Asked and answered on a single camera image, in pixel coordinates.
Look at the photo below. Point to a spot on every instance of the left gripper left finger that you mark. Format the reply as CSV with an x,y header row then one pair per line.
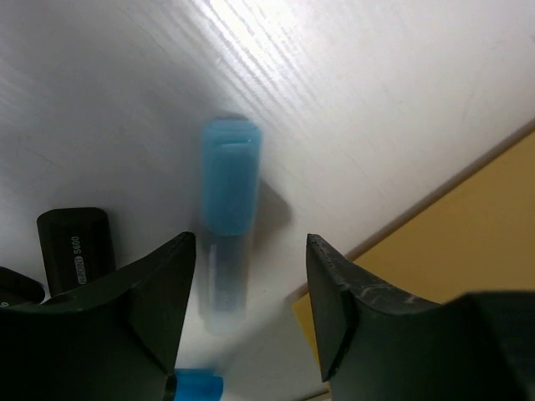
x,y
113,339

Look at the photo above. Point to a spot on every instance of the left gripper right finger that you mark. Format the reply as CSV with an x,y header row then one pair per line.
x,y
376,341

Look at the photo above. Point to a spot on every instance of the pastel blue highlighter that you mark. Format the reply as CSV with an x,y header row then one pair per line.
x,y
230,156

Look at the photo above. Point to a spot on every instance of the black blue highlighter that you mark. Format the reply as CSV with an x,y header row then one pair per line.
x,y
198,385

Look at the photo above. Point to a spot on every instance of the black yellow highlighter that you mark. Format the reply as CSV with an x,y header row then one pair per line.
x,y
77,247

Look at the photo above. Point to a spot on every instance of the yellow bottom drawer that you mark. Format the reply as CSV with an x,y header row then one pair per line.
x,y
479,237

